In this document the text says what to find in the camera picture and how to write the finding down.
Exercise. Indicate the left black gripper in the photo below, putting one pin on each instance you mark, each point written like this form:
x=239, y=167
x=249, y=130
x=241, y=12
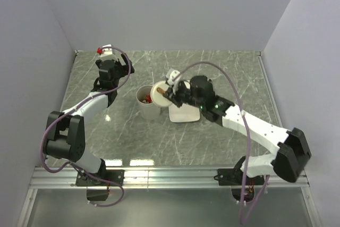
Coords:
x=123, y=68

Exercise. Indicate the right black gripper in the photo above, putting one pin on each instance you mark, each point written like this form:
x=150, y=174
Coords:
x=170, y=94

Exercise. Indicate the white round container lid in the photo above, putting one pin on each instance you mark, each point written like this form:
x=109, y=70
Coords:
x=157, y=94

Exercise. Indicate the red crab toy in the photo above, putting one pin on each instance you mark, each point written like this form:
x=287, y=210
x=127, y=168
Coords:
x=147, y=99

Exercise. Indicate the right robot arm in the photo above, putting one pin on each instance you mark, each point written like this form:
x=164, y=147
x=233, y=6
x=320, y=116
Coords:
x=289, y=151

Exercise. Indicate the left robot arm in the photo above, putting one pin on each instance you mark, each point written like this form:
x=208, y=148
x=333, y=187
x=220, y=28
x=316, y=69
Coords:
x=65, y=136

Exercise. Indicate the white cylindrical lunch container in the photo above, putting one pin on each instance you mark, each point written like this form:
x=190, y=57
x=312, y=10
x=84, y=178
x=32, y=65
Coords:
x=147, y=111

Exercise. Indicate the white rectangular plate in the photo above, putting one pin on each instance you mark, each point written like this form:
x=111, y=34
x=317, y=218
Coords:
x=184, y=114

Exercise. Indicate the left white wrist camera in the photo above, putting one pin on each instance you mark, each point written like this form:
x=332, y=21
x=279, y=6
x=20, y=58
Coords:
x=106, y=53

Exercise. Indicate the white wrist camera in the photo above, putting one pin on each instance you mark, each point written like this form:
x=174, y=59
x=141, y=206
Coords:
x=173, y=77
x=106, y=53

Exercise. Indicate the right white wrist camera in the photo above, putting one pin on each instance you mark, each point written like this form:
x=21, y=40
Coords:
x=173, y=77

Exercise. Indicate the aluminium right side rail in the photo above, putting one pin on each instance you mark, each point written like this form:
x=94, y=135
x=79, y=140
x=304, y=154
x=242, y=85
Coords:
x=269, y=111

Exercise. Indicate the aluminium rail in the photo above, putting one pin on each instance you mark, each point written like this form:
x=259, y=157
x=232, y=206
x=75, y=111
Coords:
x=269, y=111
x=137, y=177

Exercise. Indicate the aluminium front rail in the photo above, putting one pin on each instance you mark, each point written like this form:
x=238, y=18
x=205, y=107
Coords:
x=137, y=177

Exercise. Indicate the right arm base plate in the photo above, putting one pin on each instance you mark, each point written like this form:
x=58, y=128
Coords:
x=233, y=177

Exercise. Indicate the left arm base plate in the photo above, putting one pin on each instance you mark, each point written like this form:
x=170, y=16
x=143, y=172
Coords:
x=83, y=180

